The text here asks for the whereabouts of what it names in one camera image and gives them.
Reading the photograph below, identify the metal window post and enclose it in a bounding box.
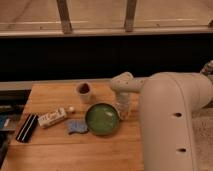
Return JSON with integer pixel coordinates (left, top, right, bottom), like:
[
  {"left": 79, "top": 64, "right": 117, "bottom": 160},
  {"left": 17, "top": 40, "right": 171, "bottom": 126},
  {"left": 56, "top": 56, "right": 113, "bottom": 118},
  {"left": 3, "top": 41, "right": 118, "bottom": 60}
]
[
  {"left": 56, "top": 0, "right": 72, "bottom": 34},
  {"left": 124, "top": 0, "right": 137, "bottom": 32}
]

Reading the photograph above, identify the white rectangular box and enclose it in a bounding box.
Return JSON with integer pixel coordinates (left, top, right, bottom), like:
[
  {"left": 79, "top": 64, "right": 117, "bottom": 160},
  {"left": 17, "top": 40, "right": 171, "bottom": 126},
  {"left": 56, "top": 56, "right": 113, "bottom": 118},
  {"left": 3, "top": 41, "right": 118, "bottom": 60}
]
[{"left": 38, "top": 108, "right": 67, "bottom": 128}]

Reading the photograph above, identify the blue sponge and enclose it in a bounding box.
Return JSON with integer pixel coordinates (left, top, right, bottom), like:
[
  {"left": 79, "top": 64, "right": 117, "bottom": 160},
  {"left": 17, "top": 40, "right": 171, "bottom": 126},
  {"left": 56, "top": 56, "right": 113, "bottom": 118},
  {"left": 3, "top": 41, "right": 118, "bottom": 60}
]
[{"left": 67, "top": 120, "right": 88, "bottom": 134}]

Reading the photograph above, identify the green ceramic bowl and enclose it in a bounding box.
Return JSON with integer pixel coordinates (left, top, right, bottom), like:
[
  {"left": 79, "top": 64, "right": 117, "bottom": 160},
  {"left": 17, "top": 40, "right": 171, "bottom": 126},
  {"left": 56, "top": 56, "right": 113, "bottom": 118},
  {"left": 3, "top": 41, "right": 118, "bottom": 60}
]
[{"left": 85, "top": 103, "right": 120, "bottom": 136}]

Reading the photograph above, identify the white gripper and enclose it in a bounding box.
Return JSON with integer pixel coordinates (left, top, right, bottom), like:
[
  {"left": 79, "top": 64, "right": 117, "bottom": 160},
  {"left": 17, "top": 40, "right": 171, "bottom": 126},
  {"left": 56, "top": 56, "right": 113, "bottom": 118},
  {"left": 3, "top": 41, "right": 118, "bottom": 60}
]
[{"left": 115, "top": 93, "right": 130, "bottom": 119}]

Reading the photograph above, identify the black striped case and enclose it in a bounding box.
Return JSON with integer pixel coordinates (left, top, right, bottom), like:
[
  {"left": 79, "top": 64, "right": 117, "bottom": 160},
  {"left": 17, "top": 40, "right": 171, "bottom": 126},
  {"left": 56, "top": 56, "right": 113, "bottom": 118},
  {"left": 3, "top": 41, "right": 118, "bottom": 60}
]
[{"left": 16, "top": 114, "right": 38, "bottom": 143}]

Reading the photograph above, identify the left metal window post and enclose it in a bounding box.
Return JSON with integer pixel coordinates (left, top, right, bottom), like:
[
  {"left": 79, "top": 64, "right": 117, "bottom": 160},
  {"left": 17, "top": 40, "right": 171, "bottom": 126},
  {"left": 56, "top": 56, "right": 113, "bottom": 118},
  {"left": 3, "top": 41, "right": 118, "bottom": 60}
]
[{"left": 56, "top": 0, "right": 72, "bottom": 34}]

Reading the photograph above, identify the right metal window post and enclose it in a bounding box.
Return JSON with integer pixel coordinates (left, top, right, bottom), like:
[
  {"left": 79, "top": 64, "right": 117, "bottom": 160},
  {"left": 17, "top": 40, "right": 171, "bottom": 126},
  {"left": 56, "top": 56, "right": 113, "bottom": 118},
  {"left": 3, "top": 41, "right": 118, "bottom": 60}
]
[{"left": 124, "top": 0, "right": 137, "bottom": 32}]

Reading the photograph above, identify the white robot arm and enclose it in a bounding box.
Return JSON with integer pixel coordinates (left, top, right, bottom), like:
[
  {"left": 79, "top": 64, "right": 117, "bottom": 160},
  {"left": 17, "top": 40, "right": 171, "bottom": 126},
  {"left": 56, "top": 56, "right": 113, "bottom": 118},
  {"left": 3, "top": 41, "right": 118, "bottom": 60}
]
[{"left": 110, "top": 60, "right": 213, "bottom": 171}]

